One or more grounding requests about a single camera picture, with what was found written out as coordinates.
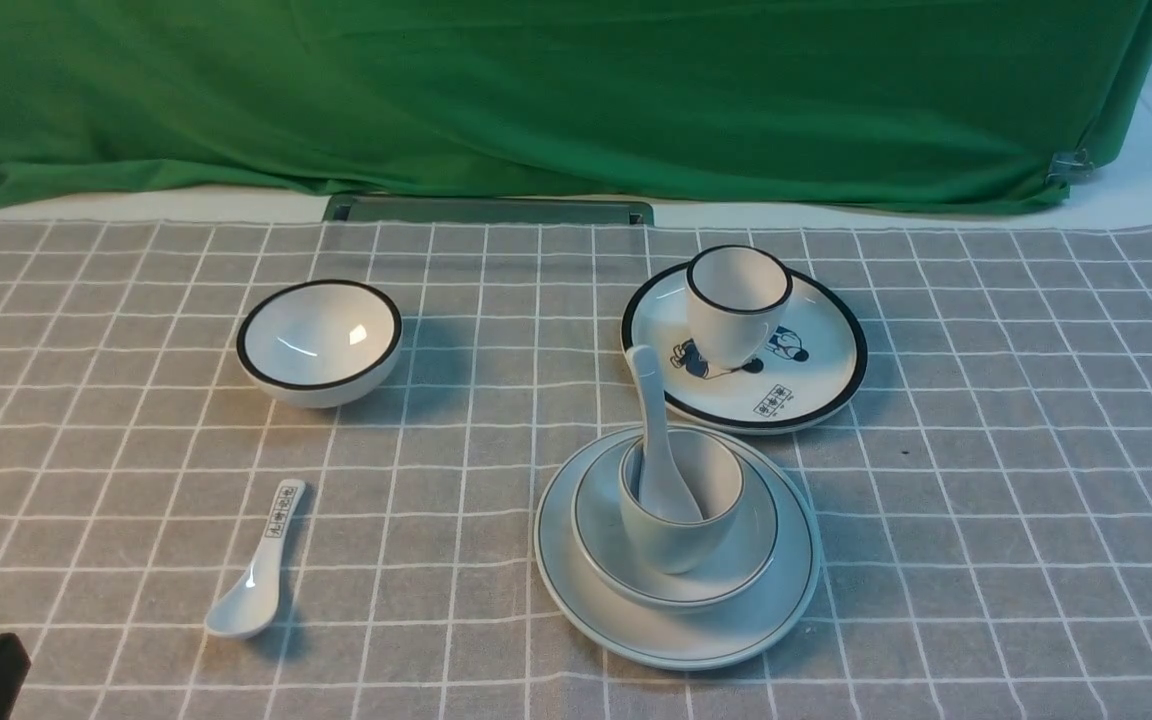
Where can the plain white ceramic spoon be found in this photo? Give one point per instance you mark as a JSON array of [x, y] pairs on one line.
[[658, 450]]

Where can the pale blue cup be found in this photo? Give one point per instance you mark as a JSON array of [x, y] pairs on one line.
[[677, 527]]

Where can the pale blue shallow bowl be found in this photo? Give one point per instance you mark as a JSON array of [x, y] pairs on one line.
[[603, 542]]

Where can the white spoon with characters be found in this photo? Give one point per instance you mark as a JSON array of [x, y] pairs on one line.
[[249, 607]]

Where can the white bowl black rim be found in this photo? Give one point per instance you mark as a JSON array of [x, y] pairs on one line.
[[321, 343]]

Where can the pale blue large plate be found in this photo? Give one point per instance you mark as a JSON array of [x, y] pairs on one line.
[[717, 634]]

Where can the white cup black rim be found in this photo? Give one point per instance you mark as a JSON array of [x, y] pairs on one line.
[[736, 296]]

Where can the white plate black rim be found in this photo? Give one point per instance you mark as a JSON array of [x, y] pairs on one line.
[[812, 365]]

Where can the green backdrop cloth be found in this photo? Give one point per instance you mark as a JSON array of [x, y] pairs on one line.
[[952, 107]]

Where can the metal backdrop clip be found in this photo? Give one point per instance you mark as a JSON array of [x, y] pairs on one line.
[[1072, 167]]

